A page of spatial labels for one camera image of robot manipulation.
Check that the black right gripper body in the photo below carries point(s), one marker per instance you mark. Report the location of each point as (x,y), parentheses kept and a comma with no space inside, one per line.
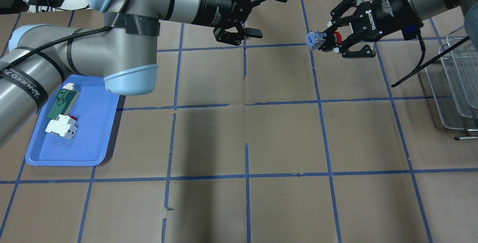
(386,11)

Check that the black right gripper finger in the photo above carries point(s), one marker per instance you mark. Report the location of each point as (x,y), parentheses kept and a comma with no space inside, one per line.
(341,50)
(336,23)

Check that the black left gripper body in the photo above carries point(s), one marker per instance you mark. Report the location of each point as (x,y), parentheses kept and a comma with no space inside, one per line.
(220,5)

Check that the red emergency stop button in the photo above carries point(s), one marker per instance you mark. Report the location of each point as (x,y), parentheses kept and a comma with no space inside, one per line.
(323,41)

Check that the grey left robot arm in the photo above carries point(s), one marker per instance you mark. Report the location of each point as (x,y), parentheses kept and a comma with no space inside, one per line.
(122,52)

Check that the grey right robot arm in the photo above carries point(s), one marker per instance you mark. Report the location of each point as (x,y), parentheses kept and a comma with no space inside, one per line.
(426,9)

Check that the blue plastic tray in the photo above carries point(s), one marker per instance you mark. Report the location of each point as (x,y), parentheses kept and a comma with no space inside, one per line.
(95,112)

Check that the green white terminal block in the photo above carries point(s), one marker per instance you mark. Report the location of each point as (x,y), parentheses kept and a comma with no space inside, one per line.
(64,101)

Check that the white circuit breaker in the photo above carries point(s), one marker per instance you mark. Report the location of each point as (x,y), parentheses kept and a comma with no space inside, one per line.
(63,126)

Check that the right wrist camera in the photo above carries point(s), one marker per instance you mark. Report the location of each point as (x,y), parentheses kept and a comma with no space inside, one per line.
(411,32)

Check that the wire mesh shelf rack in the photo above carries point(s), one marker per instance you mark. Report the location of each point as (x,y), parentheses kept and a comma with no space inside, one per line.
(453,81)

